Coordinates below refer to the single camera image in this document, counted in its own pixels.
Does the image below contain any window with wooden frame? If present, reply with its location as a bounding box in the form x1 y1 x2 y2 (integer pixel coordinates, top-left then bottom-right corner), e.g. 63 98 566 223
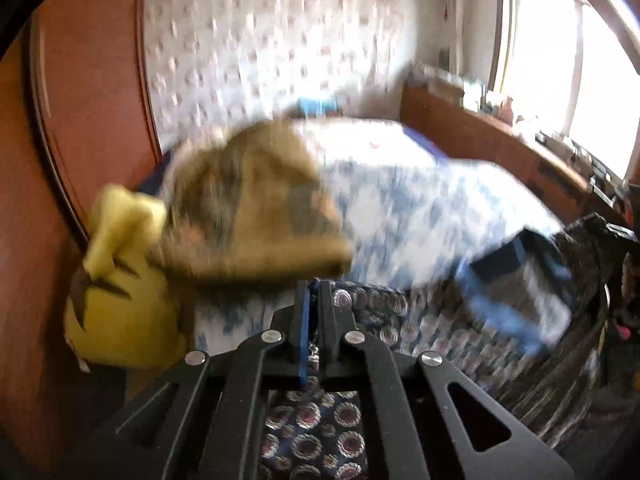
494 0 639 179

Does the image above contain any dark blue blanket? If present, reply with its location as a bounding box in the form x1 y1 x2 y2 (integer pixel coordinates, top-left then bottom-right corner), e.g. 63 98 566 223
401 124 448 159

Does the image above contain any cardboard box on cabinet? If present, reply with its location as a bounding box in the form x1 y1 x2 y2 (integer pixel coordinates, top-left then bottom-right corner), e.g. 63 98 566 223
424 75 465 107

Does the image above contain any blue white floral sheet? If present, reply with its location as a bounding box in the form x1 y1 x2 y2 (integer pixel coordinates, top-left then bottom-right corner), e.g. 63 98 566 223
194 160 570 356

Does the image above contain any navy patterned silk garment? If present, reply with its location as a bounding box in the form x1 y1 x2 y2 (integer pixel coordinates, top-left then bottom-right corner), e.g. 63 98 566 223
257 214 639 479

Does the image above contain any wooden wardrobe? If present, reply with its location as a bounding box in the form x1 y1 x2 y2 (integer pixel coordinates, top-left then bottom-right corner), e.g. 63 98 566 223
1 0 162 477

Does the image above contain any circle patterned wall curtain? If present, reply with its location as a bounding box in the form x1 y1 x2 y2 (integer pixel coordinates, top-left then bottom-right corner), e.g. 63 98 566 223
143 0 416 148

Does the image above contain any blue item on boxes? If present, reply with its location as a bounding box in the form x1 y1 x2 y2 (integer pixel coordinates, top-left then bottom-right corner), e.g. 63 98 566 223
297 96 342 119

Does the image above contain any pink bottle on sill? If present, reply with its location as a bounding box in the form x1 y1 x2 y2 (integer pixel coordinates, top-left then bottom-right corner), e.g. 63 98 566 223
498 96 514 127

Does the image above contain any yellow plush toy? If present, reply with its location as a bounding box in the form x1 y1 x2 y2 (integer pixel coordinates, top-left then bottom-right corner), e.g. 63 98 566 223
64 184 186 372

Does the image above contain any floral quilt bedspread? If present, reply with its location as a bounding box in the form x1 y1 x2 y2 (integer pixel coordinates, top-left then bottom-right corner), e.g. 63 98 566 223
164 117 439 179

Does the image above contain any wooden sideboard cabinet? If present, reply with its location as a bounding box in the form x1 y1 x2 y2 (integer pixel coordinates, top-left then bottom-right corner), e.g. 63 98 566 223
399 84 629 226

